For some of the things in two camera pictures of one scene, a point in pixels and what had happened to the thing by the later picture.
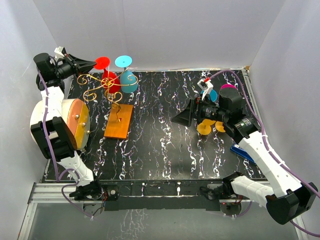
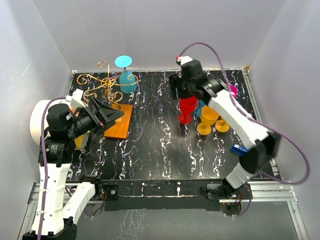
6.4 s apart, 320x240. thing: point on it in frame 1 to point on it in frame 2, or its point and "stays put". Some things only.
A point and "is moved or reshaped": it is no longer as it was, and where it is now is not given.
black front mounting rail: (166, 195) stays put
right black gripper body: (202, 107) to (178, 81)
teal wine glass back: (128, 82) stays put
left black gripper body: (70, 68) to (98, 121)
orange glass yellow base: (204, 128) stays put
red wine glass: (110, 80) is moved or reshaped
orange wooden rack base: (115, 129) stays put
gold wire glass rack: (122, 78) stays put
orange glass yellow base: (219, 127) stays put
